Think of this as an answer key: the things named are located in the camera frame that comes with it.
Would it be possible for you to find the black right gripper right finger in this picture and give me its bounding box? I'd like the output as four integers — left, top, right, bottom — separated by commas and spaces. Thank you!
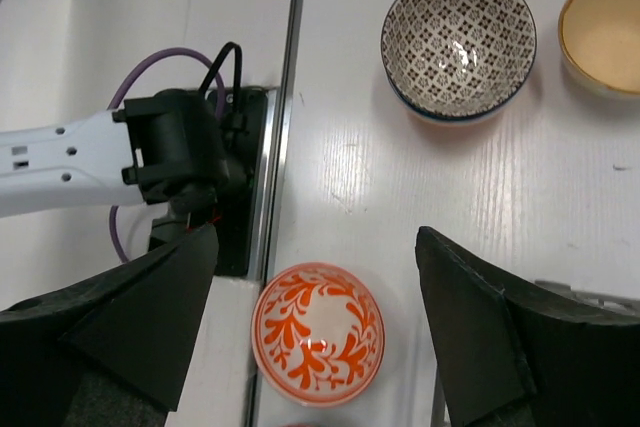
415, 226, 639, 426

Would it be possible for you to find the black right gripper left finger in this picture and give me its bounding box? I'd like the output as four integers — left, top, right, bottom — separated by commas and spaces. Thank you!
1, 225, 219, 426

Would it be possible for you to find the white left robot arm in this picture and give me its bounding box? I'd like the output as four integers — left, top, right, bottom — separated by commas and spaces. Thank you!
1, 89, 248, 217

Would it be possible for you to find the orange floral pattern bowl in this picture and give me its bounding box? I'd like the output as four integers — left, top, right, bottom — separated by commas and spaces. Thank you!
251, 262, 385, 408

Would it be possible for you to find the orange geometric pattern bowl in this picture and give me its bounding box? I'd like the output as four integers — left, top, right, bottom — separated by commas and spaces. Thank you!
282, 423, 320, 427

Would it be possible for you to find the orange bowl under stack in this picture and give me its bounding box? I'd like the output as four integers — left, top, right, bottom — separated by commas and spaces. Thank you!
405, 108, 503, 135

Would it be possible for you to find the tan bowl on table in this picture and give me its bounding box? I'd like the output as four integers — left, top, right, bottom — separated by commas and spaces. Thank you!
557, 0, 639, 100

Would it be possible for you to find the grey wire dish rack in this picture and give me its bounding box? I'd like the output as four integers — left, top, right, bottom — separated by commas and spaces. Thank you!
534, 279, 640, 316

